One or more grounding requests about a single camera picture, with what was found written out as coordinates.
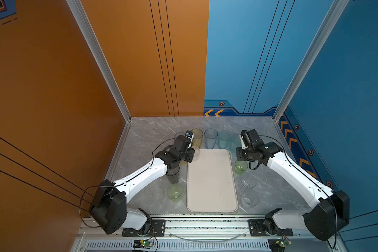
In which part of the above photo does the small green faceted glass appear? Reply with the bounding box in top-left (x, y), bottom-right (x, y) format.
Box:
top-left (234, 160), bottom-right (249, 175)

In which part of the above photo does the left green circuit board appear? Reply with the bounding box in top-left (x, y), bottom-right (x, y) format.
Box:
top-left (132, 239), bottom-right (155, 252)

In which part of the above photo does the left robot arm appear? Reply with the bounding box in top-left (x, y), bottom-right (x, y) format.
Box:
top-left (89, 131), bottom-right (195, 235)

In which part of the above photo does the small clear faceted glass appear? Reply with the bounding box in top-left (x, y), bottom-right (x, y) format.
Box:
top-left (192, 147), bottom-right (201, 162)

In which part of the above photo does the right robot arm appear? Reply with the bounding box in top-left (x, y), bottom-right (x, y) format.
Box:
top-left (236, 129), bottom-right (350, 241)

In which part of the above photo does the amber tall tumbler back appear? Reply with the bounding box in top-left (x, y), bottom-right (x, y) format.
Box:
top-left (191, 128), bottom-right (204, 149)

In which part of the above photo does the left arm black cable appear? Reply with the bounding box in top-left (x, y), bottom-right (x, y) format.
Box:
top-left (78, 138), bottom-right (179, 229)

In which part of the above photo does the dark smoky tumbler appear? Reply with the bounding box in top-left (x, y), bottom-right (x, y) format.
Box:
top-left (166, 166), bottom-right (180, 184)

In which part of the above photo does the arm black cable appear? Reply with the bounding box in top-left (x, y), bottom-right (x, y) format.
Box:
top-left (248, 134), bottom-right (338, 250)
top-left (78, 138), bottom-right (179, 229)

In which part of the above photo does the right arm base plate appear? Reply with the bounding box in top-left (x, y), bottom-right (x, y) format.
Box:
top-left (248, 219), bottom-right (294, 237)

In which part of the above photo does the light blue clear tumbler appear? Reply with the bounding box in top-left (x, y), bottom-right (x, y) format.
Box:
top-left (204, 128), bottom-right (218, 149)

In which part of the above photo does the green circuit board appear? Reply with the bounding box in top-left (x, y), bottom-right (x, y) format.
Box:
top-left (268, 239), bottom-right (293, 252)
top-left (132, 239), bottom-right (155, 252)

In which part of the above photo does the grey-blue frosted tumbler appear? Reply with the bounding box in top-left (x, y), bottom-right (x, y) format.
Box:
top-left (174, 132), bottom-right (185, 140)

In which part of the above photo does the white rectangular tray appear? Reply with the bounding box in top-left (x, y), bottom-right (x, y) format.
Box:
top-left (186, 149), bottom-right (238, 213)

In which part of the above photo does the aluminium front rail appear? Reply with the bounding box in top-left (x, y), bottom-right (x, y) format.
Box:
top-left (71, 214), bottom-right (347, 252)

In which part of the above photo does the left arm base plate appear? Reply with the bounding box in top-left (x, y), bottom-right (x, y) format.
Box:
top-left (122, 219), bottom-right (166, 237)

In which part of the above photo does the light green dotted cup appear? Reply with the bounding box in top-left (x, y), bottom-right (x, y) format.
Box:
top-left (167, 184), bottom-right (183, 202)

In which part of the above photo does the clear plastic cup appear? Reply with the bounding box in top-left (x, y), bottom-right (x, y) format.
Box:
top-left (241, 190), bottom-right (259, 208)

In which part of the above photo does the teal textured tumbler right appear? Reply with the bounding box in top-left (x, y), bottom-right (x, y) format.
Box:
top-left (229, 133), bottom-right (242, 153)

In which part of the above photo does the aluminium corner post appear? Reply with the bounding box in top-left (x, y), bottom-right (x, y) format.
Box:
top-left (273, 0), bottom-right (349, 123)
top-left (66, 0), bottom-right (131, 123)

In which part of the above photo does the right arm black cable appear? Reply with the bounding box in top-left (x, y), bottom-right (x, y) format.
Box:
top-left (248, 134), bottom-right (338, 250)

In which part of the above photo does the teal textured tumbler left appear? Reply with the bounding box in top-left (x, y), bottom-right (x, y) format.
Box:
top-left (217, 131), bottom-right (231, 149)

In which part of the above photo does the right aluminium corner post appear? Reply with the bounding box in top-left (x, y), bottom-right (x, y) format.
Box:
top-left (273, 0), bottom-right (349, 123)

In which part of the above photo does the right green circuit board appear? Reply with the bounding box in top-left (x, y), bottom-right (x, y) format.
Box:
top-left (268, 239), bottom-right (293, 252)

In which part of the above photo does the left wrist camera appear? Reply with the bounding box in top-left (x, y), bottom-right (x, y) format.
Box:
top-left (185, 130), bottom-right (194, 141)

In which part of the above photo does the clear stemmed glass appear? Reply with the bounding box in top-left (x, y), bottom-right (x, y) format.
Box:
top-left (240, 173), bottom-right (257, 192)

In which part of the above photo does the left aluminium corner post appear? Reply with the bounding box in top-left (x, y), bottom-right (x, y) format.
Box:
top-left (66, 0), bottom-right (131, 123)

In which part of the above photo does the teal textured tumbler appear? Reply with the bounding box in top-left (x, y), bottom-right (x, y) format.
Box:
top-left (217, 131), bottom-right (231, 149)
top-left (229, 133), bottom-right (242, 153)

